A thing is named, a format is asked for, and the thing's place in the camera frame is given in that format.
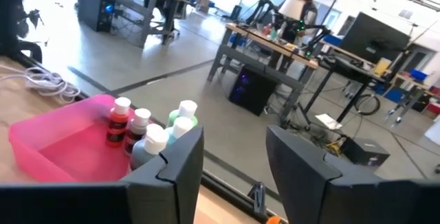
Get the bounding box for person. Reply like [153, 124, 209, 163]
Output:
[278, 0, 323, 45]

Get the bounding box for black hanging cable coil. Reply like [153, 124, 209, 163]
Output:
[354, 93, 382, 117]

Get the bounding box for red storage bins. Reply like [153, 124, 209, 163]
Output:
[426, 85, 440, 115]

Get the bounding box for large black paint bottle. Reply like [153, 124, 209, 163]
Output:
[129, 123, 171, 172]

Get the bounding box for white lamp power cord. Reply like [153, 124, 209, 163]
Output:
[0, 64, 82, 105]

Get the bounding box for white shade background lamp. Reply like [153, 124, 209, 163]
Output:
[277, 0, 307, 21]

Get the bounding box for large green paint bottle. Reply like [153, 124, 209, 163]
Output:
[166, 99, 199, 128]

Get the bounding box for computer tower blue light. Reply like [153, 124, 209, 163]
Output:
[77, 0, 118, 33]

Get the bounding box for pink plastic bin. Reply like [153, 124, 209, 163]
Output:
[8, 93, 154, 183]

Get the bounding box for tangled floor cables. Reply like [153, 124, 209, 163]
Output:
[280, 112, 344, 156]

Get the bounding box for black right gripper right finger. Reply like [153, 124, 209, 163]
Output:
[266, 124, 386, 224]

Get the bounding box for yellow box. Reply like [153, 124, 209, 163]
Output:
[373, 57, 393, 77]

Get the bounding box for black office desk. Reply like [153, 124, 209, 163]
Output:
[302, 54, 391, 125]

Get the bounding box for black background monitor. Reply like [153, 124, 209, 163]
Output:
[338, 12, 412, 64]

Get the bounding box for black floor box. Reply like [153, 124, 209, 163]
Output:
[340, 137, 391, 168]

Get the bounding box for black frame clamp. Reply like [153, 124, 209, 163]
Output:
[247, 181, 268, 215]
[17, 40, 44, 64]

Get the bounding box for white paper sheet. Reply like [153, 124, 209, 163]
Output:
[315, 113, 344, 131]

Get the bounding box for blue storage bin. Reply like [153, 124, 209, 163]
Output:
[408, 68, 430, 82]

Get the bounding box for large turquoise paint bottle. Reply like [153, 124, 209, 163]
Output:
[165, 116, 195, 146]

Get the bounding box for computer tower purple light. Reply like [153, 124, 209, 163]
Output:
[228, 65, 278, 117]

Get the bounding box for small grey paint bottle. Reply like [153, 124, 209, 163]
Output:
[123, 108, 153, 157]

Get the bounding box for small red-orange paint bottle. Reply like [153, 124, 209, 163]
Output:
[105, 96, 132, 148]

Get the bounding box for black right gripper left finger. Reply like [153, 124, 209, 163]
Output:
[120, 126, 204, 224]

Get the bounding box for black aluminium table frame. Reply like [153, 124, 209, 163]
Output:
[0, 50, 288, 224]

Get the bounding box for wooden top grey workbench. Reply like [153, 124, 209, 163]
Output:
[207, 23, 320, 117]

